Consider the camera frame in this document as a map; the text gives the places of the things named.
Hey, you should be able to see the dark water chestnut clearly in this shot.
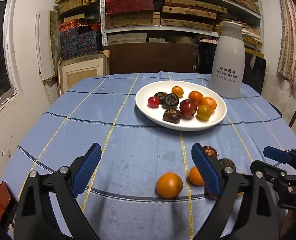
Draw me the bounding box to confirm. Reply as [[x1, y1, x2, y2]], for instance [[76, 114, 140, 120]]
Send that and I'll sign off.
[[154, 92, 167, 104], [203, 146, 218, 157], [219, 158, 236, 171], [162, 93, 179, 109], [162, 109, 181, 124]]

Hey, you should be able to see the small orange fruit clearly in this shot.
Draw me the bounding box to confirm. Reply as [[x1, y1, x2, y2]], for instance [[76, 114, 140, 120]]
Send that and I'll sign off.
[[188, 166, 205, 186]]

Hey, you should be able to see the orange round fruit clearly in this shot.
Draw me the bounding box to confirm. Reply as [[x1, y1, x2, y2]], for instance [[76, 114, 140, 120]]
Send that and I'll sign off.
[[156, 172, 183, 199]]

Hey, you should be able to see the dark red plum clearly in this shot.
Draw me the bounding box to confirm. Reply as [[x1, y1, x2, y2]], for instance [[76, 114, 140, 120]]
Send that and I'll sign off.
[[180, 100, 197, 119]]

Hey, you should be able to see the person's right hand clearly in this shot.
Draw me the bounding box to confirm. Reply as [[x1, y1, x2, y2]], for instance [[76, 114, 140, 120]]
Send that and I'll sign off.
[[279, 210, 296, 239]]

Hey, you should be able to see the red-brown box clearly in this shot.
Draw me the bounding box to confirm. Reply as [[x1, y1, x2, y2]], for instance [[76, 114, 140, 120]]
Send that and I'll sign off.
[[0, 181, 17, 232]]

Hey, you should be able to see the yellow-orange round fruit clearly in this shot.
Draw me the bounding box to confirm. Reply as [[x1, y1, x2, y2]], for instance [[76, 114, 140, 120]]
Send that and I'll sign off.
[[197, 105, 212, 121]]

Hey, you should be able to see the striped curtain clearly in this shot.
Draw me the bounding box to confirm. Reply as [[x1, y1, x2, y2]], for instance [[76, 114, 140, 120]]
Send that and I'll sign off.
[[277, 0, 296, 85]]

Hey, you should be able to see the large mandarin orange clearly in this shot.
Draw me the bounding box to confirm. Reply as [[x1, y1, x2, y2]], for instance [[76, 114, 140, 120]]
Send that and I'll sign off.
[[201, 96, 217, 113]]

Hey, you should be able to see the white thermos jug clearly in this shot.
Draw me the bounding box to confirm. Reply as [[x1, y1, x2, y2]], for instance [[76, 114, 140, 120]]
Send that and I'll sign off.
[[210, 21, 258, 99]]

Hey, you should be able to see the small mandarin orange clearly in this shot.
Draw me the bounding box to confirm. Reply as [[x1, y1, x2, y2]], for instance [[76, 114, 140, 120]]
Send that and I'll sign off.
[[188, 90, 204, 106]]

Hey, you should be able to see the small orange kumquat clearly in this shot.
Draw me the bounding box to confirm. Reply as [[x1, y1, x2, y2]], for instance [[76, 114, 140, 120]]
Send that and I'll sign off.
[[171, 86, 184, 98]]

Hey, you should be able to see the white oval plate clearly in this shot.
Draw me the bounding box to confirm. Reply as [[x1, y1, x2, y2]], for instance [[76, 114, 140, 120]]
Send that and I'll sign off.
[[136, 80, 227, 132]]

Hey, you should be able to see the red cherry tomato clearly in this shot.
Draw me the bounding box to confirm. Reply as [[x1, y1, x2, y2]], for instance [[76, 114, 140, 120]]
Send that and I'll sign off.
[[148, 96, 160, 108]]

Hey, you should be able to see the framed picture in carton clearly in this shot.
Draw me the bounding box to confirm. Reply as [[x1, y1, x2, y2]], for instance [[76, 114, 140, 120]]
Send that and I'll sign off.
[[57, 50, 109, 95]]

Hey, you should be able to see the white leaning board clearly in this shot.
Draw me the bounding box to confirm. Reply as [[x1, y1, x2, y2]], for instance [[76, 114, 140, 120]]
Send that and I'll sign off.
[[35, 10, 59, 105]]

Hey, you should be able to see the dark wooden chair back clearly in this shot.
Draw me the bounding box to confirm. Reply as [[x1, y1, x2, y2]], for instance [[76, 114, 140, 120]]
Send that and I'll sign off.
[[102, 43, 198, 74]]

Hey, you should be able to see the white metal shelf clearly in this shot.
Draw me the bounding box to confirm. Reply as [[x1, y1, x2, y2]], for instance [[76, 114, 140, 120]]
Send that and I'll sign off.
[[100, 0, 263, 46]]

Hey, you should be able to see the window with white frame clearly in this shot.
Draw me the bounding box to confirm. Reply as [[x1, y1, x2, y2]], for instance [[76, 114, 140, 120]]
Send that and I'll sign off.
[[0, 0, 22, 109]]

